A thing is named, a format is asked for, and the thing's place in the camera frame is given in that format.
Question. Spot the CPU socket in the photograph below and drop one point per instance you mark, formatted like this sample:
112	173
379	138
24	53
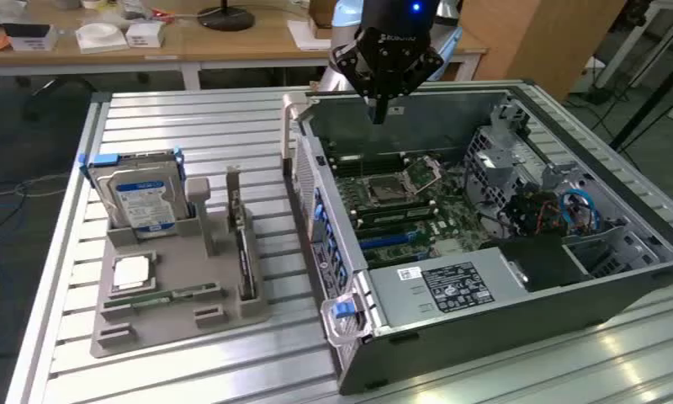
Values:
387	189

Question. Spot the black office chair base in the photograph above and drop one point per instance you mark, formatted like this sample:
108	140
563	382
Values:
51	86

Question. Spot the green RAM stick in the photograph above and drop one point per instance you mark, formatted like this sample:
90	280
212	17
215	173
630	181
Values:
151	299

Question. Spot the plain white box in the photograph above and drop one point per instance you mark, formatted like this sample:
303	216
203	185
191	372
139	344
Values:
144	35

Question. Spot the black stand leg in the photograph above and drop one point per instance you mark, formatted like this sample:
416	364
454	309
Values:
651	101

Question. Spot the green graphics card black fan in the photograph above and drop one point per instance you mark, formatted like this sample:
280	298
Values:
246	252

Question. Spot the green motherboard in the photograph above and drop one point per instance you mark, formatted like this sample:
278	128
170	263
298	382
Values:
455	223

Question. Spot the blue case latch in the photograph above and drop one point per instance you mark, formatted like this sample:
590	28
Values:
344	310

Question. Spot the blue expansion slot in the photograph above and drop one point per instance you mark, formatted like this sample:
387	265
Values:
390	241

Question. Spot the wooden cabinet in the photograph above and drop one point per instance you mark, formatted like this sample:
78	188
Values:
539	42

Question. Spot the grey power supply unit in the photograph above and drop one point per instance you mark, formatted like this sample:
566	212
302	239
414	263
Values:
392	294

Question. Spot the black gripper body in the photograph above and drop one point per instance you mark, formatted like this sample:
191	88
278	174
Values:
395	42

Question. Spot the white paper booklet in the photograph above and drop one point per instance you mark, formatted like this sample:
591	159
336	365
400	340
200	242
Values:
308	38

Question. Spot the metal socket cover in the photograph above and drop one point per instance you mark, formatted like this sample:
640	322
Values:
424	173

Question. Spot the brown cardboard box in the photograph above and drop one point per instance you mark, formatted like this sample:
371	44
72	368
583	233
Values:
320	14

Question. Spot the white box with round hollow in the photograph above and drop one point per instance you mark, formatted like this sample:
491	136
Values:
102	40

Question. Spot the hard disk with blue bracket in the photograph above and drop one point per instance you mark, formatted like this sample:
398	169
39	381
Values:
140	202

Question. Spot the white box with black top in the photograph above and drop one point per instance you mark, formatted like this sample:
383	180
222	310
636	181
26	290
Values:
31	40

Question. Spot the wooden desk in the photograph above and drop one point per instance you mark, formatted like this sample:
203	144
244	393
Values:
230	42

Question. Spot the silver CPU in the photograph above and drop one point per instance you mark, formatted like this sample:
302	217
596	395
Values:
132	273

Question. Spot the grey parts rack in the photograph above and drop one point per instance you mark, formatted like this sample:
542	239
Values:
191	269

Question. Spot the installed RAM stick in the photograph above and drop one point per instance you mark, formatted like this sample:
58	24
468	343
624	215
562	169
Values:
399	215

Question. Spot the black open PC case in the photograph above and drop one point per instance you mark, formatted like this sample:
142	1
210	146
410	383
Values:
483	336

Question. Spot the black lamp base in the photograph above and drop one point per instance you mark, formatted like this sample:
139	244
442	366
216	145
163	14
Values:
226	19

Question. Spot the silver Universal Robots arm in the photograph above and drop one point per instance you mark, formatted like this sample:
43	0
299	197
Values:
334	82

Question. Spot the metal disk bay cage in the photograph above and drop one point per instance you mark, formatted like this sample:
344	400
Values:
494	168

